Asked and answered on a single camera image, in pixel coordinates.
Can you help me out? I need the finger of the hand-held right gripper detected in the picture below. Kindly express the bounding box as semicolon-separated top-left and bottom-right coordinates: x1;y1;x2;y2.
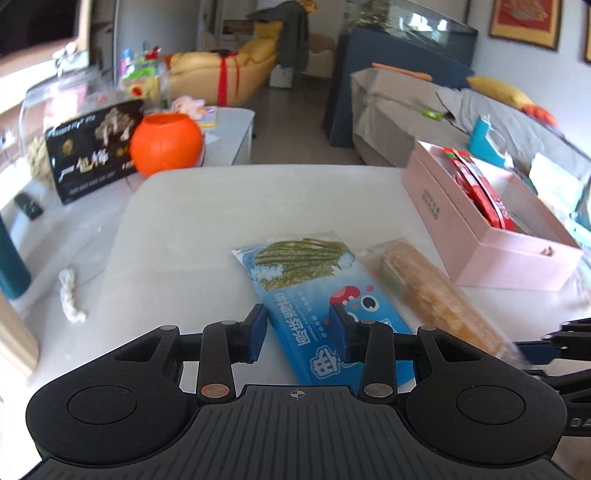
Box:
515;316;591;366
526;362;591;395

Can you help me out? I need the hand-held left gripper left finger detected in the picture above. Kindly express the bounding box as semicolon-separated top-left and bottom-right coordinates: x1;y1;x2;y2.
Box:
113;304;269;398

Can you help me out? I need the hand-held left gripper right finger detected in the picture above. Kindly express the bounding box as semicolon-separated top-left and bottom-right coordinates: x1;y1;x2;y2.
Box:
328;305;485;398

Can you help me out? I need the blue snack packet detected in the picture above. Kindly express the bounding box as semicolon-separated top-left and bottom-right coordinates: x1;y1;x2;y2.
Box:
232;232;416;387

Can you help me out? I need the biscuit packet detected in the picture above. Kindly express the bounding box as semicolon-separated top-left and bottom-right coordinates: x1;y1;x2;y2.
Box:
358;239;528;370

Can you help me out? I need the pink cardboard box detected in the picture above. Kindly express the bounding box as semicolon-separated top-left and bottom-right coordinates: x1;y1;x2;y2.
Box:
402;141;584;292

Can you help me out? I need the red snack packet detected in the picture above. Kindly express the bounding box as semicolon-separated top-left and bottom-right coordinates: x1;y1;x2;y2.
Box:
438;147;516;230

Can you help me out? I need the white packet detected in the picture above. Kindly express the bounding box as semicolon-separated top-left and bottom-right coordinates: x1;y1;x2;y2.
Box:
529;152;585;219

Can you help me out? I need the orange pumpkin bucket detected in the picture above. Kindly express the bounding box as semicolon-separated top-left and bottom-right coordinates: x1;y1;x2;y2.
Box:
129;114;204;179

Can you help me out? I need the teal and white toy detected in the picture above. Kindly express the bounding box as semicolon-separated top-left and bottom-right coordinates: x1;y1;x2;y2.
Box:
469;116;513;168

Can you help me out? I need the grey covered sofa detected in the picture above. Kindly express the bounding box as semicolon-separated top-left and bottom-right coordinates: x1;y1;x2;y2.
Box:
352;68;591;241

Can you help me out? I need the pink plush toy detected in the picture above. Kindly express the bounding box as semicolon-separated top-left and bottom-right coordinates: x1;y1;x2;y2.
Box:
173;95;206;120

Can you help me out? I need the black snack bag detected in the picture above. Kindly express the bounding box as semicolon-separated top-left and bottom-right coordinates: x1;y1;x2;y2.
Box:
45;99;145;205

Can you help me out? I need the red orange cushion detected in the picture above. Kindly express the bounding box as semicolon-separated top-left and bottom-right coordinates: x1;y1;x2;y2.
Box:
524;105;560;128

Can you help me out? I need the beige wooden board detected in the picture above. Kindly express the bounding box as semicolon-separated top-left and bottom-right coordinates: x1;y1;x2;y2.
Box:
0;291;40;380

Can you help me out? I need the fish tank on blue cabinet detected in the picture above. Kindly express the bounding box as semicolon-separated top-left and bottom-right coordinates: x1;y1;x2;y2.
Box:
323;0;478;148

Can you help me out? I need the teal water bottle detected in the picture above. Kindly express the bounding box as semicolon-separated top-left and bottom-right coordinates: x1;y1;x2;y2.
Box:
0;215;32;301

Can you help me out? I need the yellow sofa chair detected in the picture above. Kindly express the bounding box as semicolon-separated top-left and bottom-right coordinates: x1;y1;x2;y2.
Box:
168;21;282;108

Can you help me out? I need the black remote control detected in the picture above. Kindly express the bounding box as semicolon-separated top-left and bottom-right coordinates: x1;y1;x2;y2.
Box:
14;193;44;220

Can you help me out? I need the yellow cushion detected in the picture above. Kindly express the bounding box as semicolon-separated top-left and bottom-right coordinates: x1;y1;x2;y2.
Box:
466;76;536;110

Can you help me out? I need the colourful toy package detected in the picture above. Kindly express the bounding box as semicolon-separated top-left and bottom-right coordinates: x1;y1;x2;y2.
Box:
117;44;170;110

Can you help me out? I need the grey jacket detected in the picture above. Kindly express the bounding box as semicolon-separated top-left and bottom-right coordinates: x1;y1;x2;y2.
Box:
277;0;310;73

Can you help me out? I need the large glass jar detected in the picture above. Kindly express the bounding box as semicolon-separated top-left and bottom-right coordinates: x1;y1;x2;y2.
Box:
18;65;126;190

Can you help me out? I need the black television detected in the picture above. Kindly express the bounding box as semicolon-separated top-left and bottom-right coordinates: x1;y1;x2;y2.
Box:
0;0;80;57

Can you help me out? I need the gold framed wall picture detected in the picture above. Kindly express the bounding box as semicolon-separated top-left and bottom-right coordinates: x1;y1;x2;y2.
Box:
488;0;563;51

